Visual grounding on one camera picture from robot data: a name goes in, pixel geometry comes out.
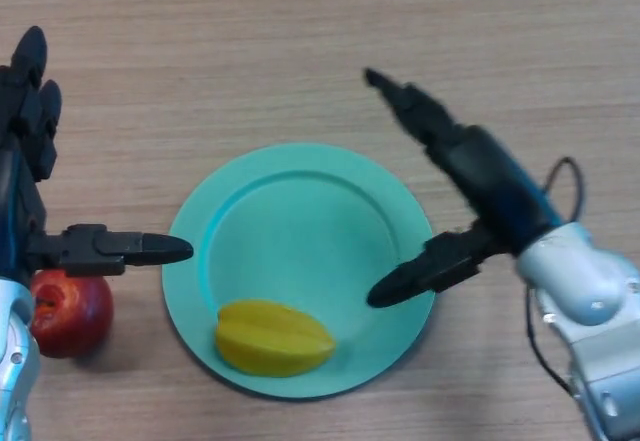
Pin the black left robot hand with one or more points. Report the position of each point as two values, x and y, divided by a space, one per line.
17 171

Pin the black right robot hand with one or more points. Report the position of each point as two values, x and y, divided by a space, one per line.
495 186

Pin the yellow starfruit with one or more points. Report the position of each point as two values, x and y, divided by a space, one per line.
272 341

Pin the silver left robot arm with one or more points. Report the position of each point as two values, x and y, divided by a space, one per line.
15 366

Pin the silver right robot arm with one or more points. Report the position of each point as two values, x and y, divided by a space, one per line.
590 291

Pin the green round plate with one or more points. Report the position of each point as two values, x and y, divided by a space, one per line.
300 241

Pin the red apple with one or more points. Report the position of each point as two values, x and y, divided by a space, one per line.
75 318

